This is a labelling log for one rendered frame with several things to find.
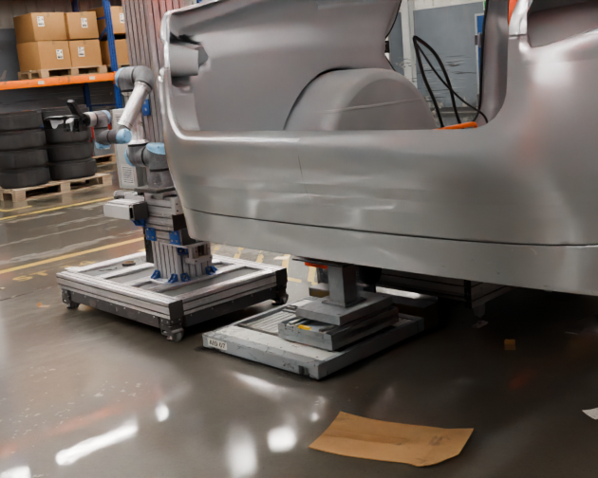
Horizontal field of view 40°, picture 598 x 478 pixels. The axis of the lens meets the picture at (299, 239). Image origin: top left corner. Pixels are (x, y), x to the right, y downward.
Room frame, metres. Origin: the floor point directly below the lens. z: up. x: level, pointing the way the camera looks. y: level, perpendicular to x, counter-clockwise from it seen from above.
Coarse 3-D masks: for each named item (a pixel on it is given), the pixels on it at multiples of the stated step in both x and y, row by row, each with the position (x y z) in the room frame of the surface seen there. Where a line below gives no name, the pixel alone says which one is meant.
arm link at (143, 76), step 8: (136, 72) 4.46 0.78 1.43; (144, 72) 4.44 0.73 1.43; (152, 72) 4.49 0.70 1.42; (136, 80) 4.43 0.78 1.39; (144, 80) 4.41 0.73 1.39; (152, 80) 4.44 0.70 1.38; (136, 88) 4.39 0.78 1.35; (144, 88) 4.40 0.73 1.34; (152, 88) 4.44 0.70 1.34; (136, 96) 4.36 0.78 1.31; (144, 96) 4.39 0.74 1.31; (128, 104) 4.34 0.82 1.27; (136, 104) 4.34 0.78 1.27; (128, 112) 4.30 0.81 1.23; (136, 112) 4.33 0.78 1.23; (120, 120) 4.28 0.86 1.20; (128, 120) 4.28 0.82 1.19; (120, 128) 4.25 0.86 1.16; (128, 128) 4.27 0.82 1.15; (112, 136) 4.24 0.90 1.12; (120, 136) 4.21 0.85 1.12; (128, 136) 4.24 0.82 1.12
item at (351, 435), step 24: (336, 432) 2.96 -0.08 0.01; (360, 432) 2.94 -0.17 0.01; (384, 432) 2.93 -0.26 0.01; (408, 432) 2.91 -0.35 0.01; (432, 432) 2.89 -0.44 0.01; (456, 432) 2.85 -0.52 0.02; (360, 456) 2.76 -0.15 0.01; (384, 456) 2.74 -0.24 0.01; (408, 456) 2.72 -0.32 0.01; (432, 456) 2.70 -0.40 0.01
